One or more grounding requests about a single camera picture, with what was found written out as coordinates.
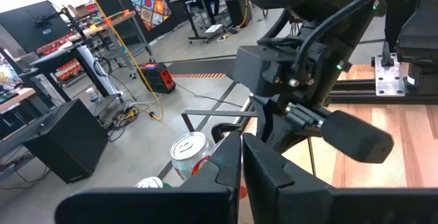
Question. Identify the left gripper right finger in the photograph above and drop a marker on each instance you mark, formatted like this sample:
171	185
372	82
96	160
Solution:
273	200

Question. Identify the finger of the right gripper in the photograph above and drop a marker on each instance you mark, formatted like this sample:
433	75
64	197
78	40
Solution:
222	129
270	124

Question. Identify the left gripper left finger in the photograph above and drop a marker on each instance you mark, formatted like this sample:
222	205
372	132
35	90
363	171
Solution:
205	200

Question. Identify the silver Diet Coke can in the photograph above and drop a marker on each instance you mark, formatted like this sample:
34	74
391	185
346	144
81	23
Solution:
188	148

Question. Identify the green Sprite can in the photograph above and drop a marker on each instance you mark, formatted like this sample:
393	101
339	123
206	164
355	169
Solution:
150	183

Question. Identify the silver mounting plate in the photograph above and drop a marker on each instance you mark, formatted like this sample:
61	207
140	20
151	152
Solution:
388	76

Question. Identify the black mat with striped edge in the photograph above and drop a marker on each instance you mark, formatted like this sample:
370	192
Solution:
202	67

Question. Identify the red black power station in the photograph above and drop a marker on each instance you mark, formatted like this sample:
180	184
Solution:
157	76

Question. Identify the black waste bin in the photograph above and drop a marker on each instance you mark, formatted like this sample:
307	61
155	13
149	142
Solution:
239	8

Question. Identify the white plastic bottle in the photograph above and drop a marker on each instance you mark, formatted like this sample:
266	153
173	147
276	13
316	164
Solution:
92	95

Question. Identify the black box cabinet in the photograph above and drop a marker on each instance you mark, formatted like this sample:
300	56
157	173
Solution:
68	142

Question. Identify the colourful patterned object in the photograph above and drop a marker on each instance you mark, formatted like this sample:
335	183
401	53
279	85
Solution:
145	1

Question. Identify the wooden top metal table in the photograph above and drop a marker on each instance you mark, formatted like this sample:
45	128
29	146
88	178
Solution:
113	20

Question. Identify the black table frame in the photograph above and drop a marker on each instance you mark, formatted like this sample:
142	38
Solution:
352	97

